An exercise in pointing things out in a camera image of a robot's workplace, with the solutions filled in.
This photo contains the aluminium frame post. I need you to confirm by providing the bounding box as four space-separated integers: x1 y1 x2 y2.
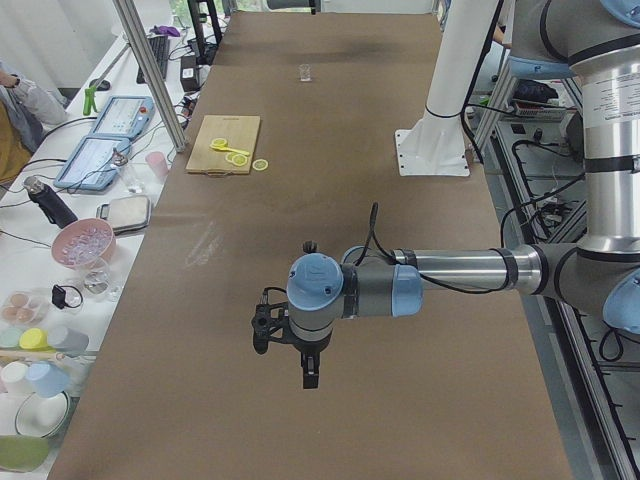
113 0 187 153

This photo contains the wooden cutting board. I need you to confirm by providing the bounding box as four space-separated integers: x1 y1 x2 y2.
185 115 261 175

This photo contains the teach pendant far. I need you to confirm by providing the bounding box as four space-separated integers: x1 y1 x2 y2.
90 96 155 140

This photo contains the lemon slice top of pair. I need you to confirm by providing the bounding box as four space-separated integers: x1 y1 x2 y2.
225 152 249 167

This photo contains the person in grey jacket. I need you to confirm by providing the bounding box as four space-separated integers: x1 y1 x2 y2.
1 62 67 183

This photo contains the teach pendant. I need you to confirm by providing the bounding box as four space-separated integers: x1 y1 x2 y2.
90 96 155 140
53 136 131 191

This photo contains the teach pendant near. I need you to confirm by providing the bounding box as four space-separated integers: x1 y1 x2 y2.
53 136 131 191

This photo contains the green plastic gun tool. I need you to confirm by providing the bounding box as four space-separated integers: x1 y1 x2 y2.
83 86 98 116

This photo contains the clear glass measuring cup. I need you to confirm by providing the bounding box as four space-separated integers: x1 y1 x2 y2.
298 64 312 82

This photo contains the black water bottle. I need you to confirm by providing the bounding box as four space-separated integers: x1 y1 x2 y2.
23 176 78 229

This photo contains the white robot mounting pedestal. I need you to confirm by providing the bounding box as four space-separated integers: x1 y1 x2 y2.
395 1 502 177

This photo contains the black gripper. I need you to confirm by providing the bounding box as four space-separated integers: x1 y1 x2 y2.
251 302 330 389

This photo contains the steel tray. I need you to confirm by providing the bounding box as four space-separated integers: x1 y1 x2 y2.
96 195 153 235

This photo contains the lemon slice on knife blade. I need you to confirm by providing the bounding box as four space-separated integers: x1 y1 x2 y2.
210 138 228 151

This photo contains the black keyboard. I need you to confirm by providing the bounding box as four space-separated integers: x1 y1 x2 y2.
147 35 170 80

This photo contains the pink plastic cup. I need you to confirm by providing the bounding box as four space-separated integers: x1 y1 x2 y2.
145 151 169 180

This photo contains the pink bowl of ice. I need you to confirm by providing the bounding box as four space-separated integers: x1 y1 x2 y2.
51 218 116 269

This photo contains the lemon slice off board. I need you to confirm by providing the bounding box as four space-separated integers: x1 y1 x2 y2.
252 159 269 171

